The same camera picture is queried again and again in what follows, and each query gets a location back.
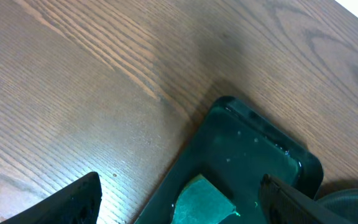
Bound black round tray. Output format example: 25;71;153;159
317;189;358;223

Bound black rectangular tray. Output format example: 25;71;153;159
136;96;324;223

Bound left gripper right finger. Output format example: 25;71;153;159
259;174;349;224

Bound green sponge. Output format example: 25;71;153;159
171;174;240;224

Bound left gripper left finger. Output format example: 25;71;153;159
1;172;102;224

